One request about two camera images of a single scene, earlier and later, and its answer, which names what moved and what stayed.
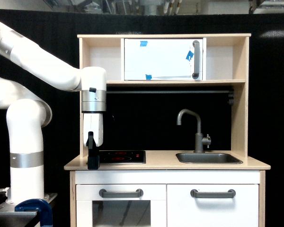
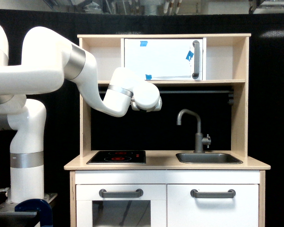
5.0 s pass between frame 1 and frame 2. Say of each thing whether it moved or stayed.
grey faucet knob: stayed
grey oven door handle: stayed
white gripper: moved
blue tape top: stayed
